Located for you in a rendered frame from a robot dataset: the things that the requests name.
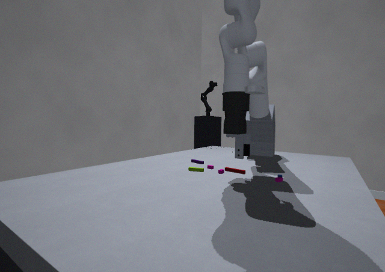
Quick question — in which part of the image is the red rod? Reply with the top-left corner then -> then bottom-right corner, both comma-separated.
225,167 -> 245,174

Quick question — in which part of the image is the lime green rod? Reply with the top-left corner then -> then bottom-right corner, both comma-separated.
188,167 -> 204,172

